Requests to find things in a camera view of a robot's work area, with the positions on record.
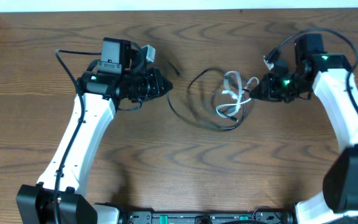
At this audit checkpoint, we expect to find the white usb cable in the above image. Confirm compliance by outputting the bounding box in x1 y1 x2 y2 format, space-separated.
215 70 260 118

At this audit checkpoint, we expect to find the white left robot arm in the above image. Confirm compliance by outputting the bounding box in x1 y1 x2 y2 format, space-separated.
16 68 173 223

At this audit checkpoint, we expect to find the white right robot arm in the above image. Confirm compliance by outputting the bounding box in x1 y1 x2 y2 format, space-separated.
250 54 358 223

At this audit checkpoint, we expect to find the black usb cable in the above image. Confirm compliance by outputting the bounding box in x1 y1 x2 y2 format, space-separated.
165 60 256 131

